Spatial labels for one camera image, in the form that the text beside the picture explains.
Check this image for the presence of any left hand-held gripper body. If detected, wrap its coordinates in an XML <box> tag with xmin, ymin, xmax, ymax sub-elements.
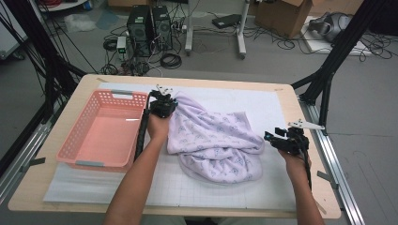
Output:
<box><xmin>148</xmin><ymin>83</ymin><xmax>179</xmax><ymax>120</ymax></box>

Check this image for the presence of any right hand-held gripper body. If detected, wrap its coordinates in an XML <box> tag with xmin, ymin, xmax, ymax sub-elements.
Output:
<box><xmin>270</xmin><ymin>118</ymin><xmax>326</xmax><ymax>157</ymax></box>

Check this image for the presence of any lilac printed towel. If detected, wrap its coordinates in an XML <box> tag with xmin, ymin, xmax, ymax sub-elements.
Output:
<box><xmin>166</xmin><ymin>91</ymin><xmax>267</xmax><ymax>185</ymax></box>

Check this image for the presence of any pink plastic basket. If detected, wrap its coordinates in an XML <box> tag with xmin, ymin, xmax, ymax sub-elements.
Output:
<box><xmin>55</xmin><ymin>88</ymin><xmax>150</xmax><ymax>173</ymax></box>

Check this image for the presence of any person's right hand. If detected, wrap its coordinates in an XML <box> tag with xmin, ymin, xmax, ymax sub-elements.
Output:
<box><xmin>277</xmin><ymin>149</ymin><xmax>313</xmax><ymax>182</ymax></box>

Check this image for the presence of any person's left hand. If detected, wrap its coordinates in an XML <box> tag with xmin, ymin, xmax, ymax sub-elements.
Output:
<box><xmin>146</xmin><ymin>112</ymin><xmax>172</xmax><ymax>143</ymax></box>

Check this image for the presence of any white stand leg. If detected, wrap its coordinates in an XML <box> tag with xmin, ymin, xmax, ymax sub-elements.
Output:
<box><xmin>236</xmin><ymin>0</ymin><xmax>251</xmax><ymax>60</ymax></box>
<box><xmin>184</xmin><ymin>0</ymin><xmax>195</xmax><ymax>56</ymax></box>

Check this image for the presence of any white adapter box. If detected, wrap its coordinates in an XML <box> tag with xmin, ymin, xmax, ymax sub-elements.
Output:
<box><xmin>115</xmin><ymin>36</ymin><xmax>128</xmax><ymax>54</ymax></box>

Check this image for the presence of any white grid mat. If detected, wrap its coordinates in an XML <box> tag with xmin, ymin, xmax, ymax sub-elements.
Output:
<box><xmin>42</xmin><ymin>82</ymin><xmax>299</xmax><ymax>211</ymax></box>

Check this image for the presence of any black computer tower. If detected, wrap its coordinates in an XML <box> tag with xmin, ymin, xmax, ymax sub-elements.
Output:
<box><xmin>152</xmin><ymin>5</ymin><xmax>174</xmax><ymax>52</ymax></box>
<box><xmin>126</xmin><ymin>5</ymin><xmax>154</xmax><ymax>58</ymax></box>

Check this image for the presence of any white flat board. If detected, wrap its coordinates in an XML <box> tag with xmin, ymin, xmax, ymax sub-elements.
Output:
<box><xmin>301</xmin><ymin>15</ymin><xmax>374</xmax><ymax>57</ymax></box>

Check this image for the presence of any black flat box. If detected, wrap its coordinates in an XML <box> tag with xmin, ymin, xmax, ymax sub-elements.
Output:
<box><xmin>211</xmin><ymin>13</ymin><xmax>242</xmax><ymax>30</ymax></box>

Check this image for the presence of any brown cardboard box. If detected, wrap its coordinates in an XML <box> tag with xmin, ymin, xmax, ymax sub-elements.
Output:
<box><xmin>254</xmin><ymin>0</ymin><xmax>314</xmax><ymax>40</ymax></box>

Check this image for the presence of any clear plastic bag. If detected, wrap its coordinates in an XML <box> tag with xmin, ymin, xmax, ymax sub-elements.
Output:
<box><xmin>64</xmin><ymin>12</ymin><xmax>98</xmax><ymax>34</ymax></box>

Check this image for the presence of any grey rounded device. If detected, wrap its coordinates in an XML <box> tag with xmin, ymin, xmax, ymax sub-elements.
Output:
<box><xmin>308</xmin><ymin>11</ymin><xmax>353</xmax><ymax>43</ymax></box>

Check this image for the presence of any black sleeved gripper cable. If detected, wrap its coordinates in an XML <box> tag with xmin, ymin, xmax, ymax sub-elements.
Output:
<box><xmin>299</xmin><ymin>146</ymin><xmax>314</xmax><ymax>191</ymax></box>
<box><xmin>133</xmin><ymin>97</ymin><xmax>154</xmax><ymax>162</ymax></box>

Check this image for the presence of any coil of black cable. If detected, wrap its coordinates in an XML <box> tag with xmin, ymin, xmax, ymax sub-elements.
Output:
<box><xmin>160</xmin><ymin>52</ymin><xmax>183</xmax><ymax>70</ymax></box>

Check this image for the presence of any grey metal bracket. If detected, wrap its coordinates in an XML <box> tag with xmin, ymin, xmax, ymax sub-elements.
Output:
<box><xmin>21</xmin><ymin>157</ymin><xmax>47</xmax><ymax>173</ymax></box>
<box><xmin>316</xmin><ymin>170</ymin><xmax>340</xmax><ymax>190</ymax></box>

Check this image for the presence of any aluminium rail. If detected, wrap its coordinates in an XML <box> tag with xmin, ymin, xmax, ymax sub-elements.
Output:
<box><xmin>298</xmin><ymin>99</ymin><xmax>365</xmax><ymax>225</ymax></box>
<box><xmin>0</xmin><ymin>102</ymin><xmax>64</xmax><ymax>205</ymax></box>

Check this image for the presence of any black frame post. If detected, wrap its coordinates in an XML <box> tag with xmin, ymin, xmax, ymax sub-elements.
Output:
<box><xmin>3</xmin><ymin>0</ymin><xmax>87</xmax><ymax>123</ymax></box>
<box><xmin>290</xmin><ymin>0</ymin><xmax>389</xmax><ymax>137</ymax></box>

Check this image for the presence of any tangle of black floor cables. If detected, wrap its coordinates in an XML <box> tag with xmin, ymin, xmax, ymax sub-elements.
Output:
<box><xmin>243</xmin><ymin>24</ymin><xmax>396</xmax><ymax>64</ymax></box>

